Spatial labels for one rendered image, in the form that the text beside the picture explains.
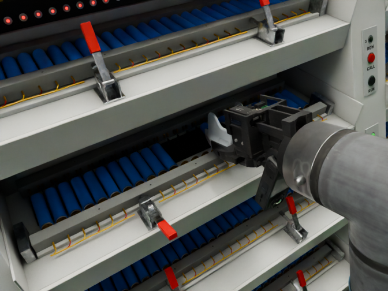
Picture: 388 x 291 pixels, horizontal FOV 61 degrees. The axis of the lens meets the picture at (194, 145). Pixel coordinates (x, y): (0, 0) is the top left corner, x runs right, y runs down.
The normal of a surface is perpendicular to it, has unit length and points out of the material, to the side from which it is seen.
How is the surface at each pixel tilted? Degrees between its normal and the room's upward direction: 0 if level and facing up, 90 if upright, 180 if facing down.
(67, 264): 23
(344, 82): 90
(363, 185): 61
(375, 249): 92
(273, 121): 90
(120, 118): 113
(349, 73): 90
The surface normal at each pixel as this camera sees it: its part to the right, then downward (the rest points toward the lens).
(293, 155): -0.81, -0.20
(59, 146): 0.54, 0.56
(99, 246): -0.02, -0.74
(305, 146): -0.69, -0.46
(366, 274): -0.86, 0.39
